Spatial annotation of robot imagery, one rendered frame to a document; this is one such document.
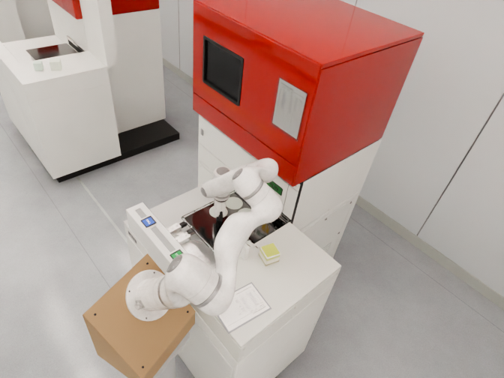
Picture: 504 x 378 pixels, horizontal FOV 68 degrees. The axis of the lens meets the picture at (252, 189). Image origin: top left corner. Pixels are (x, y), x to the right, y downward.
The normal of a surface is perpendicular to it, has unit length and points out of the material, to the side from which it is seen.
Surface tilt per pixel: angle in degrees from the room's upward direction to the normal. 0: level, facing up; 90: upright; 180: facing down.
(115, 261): 0
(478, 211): 90
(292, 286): 0
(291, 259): 0
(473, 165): 90
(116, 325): 42
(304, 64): 90
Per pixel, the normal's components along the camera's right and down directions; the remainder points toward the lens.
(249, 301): 0.11, -0.74
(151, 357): 0.65, -0.28
